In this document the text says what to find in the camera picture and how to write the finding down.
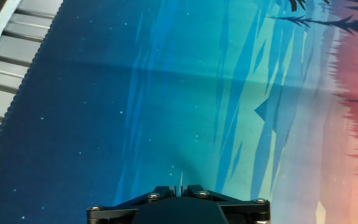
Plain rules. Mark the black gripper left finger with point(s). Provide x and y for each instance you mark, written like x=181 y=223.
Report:
x=113 y=213

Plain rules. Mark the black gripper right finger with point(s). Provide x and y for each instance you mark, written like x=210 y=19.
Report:
x=247 y=211

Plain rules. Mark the printed sunset forest cloth mat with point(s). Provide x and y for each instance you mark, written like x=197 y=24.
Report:
x=166 y=93

